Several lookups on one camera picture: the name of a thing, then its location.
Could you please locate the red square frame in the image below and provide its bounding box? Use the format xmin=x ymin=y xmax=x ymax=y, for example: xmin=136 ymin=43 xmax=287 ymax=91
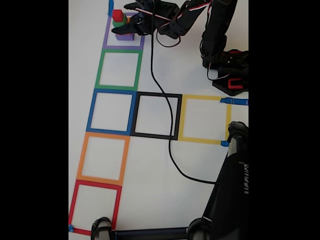
xmin=68 ymin=179 xmax=123 ymax=237

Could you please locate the red white servo wire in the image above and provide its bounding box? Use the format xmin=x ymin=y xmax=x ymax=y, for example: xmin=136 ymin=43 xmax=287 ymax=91
xmin=135 ymin=0 xmax=213 ymax=48
xmin=206 ymin=62 xmax=230 ymax=81

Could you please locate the long blue tape strip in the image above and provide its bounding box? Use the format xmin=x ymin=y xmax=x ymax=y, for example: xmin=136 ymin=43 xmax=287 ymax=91
xmin=219 ymin=97 xmax=249 ymax=106

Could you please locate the yellow square frame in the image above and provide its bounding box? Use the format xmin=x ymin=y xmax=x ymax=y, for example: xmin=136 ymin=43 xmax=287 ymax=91
xmin=177 ymin=94 xmax=232 ymax=146

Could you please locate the blue square frame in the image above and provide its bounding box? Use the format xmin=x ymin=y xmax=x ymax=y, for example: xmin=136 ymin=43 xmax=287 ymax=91
xmin=86 ymin=88 xmax=138 ymax=137

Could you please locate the purple square frame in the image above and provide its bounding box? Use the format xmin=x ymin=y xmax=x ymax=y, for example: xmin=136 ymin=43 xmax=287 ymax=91
xmin=102 ymin=12 xmax=146 ymax=50

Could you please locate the black tripod stand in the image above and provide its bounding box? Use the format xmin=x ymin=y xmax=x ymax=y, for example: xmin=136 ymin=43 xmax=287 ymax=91
xmin=90 ymin=121 xmax=249 ymax=240

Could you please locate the green cube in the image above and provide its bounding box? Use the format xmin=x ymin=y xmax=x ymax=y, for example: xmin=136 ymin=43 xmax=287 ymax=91
xmin=112 ymin=16 xmax=128 ymax=28

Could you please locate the purple square block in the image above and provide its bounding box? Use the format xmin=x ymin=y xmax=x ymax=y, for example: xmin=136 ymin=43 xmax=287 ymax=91
xmin=115 ymin=32 xmax=136 ymax=41

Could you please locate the orange square frame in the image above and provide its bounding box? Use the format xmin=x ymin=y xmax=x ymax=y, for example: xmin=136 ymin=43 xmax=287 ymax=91
xmin=76 ymin=131 xmax=131 ymax=187

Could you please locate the black camera cable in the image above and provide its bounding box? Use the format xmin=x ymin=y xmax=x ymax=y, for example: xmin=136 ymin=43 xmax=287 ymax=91
xmin=149 ymin=0 xmax=221 ymax=185

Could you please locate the small red cube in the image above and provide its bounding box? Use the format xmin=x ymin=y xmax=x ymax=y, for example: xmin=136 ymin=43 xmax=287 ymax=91
xmin=111 ymin=9 xmax=124 ymax=23

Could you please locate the green square frame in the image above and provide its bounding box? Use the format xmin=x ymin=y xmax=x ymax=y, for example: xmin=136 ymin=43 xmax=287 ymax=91
xmin=94 ymin=48 xmax=143 ymax=91

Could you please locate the black square frame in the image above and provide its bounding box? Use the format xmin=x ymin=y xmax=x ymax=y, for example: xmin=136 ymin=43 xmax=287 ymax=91
xmin=130 ymin=91 xmax=183 ymax=141

